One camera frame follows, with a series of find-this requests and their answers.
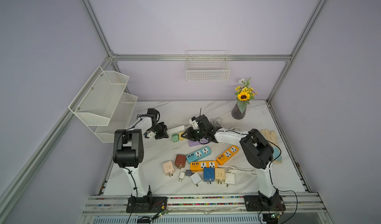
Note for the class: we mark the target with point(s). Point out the sunflower bouquet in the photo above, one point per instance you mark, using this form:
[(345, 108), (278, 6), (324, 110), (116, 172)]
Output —
[(244, 94)]

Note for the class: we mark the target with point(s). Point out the yellow cube adapter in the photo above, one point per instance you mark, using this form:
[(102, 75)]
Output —
[(181, 138)]

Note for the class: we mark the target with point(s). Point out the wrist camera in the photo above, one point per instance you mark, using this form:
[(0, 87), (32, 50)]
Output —
[(149, 134), (194, 124)]

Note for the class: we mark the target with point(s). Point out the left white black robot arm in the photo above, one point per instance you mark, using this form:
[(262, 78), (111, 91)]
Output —
[(128, 149)]

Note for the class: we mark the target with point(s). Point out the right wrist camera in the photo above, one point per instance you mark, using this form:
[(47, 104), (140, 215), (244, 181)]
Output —
[(194, 124)]

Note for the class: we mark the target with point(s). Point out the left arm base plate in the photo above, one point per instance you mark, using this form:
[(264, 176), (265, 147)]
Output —
[(146, 204)]

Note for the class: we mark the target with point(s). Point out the lower white mesh shelf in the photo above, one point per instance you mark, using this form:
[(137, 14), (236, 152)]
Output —
[(119, 120)]

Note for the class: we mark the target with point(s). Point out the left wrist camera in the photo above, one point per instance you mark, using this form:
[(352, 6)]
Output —
[(149, 134)]

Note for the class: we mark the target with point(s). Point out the white mesh shelf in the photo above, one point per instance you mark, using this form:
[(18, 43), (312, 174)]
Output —
[(98, 99), (119, 120)]

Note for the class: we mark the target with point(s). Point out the white power strip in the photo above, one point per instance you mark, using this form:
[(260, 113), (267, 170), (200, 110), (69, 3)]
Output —
[(176, 130)]

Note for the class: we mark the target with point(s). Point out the blue cube adapter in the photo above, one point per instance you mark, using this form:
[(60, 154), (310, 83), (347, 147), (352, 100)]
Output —
[(209, 175)]

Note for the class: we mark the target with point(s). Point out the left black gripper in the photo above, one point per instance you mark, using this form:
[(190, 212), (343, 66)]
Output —
[(163, 133)]

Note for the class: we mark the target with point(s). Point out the upper white mesh shelf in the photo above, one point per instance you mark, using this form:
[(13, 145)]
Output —
[(98, 99)]

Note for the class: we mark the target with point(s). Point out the aluminium front rail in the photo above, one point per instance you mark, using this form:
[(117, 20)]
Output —
[(207, 204)]

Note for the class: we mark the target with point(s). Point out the small white adapter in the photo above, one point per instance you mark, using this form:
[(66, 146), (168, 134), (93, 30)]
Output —
[(196, 179)]

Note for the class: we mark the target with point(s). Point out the dark purple ribbed vase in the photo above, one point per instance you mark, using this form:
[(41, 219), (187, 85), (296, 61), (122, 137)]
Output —
[(239, 111)]

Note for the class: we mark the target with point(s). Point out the small white plug charger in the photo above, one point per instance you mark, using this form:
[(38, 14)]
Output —
[(182, 176)]

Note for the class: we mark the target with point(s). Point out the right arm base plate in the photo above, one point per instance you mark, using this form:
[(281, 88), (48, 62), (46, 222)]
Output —
[(256, 203)]

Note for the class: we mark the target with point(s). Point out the beige cube adapter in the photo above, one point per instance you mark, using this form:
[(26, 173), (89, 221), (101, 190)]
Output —
[(219, 175)]

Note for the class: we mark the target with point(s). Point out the pink white cube adapter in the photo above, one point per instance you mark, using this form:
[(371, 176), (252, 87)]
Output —
[(168, 168)]

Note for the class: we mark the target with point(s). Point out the orange power strip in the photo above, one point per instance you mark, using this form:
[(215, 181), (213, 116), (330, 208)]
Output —
[(199, 166), (227, 155)]

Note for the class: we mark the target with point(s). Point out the teal power strip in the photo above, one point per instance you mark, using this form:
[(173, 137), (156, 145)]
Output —
[(199, 154)]

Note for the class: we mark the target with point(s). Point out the white wire wall basket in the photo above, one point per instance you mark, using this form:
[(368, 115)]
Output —
[(207, 66)]

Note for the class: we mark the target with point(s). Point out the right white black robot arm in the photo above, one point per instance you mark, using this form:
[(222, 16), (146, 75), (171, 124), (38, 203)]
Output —
[(258, 152)]

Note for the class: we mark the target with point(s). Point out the brown cube adapter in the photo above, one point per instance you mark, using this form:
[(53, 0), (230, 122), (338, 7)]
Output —
[(180, 161)]

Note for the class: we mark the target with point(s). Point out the green small adapter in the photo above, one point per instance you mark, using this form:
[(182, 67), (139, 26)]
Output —
[(175, 137)]

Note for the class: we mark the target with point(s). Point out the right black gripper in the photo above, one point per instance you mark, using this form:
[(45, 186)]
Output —
[(190, 134)]

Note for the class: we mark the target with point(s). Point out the beige work glove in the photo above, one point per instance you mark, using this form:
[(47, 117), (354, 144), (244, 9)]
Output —
[(271, 136)]

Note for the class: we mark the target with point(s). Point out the teal garden trowel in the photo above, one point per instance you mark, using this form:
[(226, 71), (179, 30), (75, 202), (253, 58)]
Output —
[(277, 156)]

